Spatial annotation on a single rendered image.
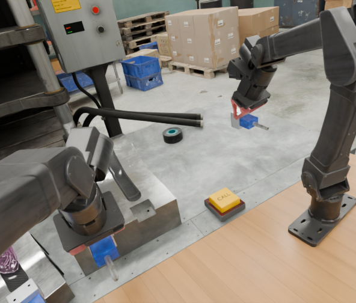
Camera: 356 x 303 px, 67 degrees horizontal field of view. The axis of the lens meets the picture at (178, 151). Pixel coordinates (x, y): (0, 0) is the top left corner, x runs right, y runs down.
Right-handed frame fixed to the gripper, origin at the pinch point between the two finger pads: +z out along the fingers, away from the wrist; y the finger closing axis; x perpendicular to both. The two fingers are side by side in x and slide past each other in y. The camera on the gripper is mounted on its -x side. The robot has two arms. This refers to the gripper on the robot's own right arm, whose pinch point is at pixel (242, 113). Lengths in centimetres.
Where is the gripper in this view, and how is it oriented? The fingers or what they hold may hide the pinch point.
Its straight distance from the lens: 89.9
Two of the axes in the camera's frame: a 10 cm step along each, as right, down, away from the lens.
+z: -1.4, 5.4, 8.3
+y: -8.2, 4.1, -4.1
